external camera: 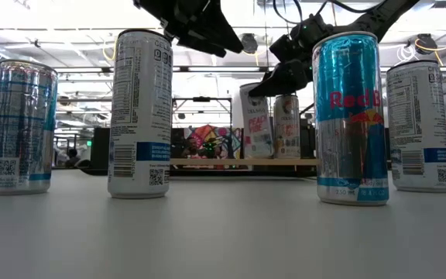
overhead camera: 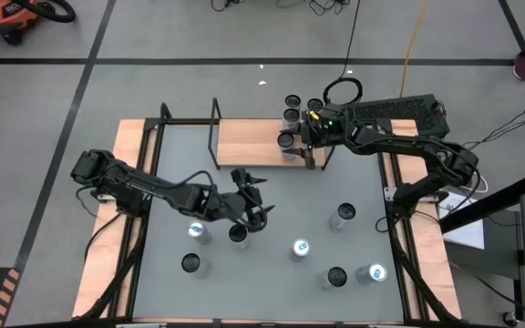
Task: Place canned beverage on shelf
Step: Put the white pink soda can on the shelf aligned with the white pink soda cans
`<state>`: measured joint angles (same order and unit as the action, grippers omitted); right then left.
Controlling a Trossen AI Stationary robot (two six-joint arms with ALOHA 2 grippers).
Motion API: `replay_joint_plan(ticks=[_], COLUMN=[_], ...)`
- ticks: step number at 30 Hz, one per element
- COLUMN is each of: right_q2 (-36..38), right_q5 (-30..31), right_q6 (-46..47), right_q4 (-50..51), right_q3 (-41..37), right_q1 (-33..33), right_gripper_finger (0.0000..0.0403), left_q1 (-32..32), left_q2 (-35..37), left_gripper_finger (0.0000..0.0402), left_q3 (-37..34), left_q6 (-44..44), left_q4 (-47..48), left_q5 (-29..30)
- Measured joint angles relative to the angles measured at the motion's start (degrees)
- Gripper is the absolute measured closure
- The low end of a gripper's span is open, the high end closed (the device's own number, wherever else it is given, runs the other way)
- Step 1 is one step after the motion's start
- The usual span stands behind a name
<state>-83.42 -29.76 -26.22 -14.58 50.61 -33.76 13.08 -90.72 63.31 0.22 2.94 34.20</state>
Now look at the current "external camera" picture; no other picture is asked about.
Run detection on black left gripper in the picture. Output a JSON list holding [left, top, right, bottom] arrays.
[[132, 0, 245, 58]]

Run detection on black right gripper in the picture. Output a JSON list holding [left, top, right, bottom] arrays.
[[248, 14, 335, 98]]

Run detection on Celsius Tropical Vibe can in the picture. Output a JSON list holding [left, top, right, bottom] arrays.
[[272, 94, 301, 160]]

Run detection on Celsius Peach Vibe can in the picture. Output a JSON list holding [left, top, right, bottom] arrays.
[[239, 81, 275, 160]]

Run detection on wooden shelf black metal legs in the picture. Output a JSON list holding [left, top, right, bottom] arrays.
[[170, 157, 321, 179]]

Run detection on Red Bull sugarfree can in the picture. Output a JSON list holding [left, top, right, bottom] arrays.
[[0, 59, 59, 197], [311, 30, 390, 208]]

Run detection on Celsius can blue band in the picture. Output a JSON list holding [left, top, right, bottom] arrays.
[[385, 60, 446, 194], [107, 29, 174, 201]]

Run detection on black cabinet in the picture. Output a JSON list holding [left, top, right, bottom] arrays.
[[90, 127, 111, 171]]

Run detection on person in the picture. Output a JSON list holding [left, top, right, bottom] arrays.
[[64, 148, 81, 168]]

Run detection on grey ceiling cable reel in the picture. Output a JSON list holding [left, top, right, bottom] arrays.
[[240, 33, 259, 55]]

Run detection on black ceiling cable reel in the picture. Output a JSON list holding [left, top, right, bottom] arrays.
[[404, 33, 439, 55]]

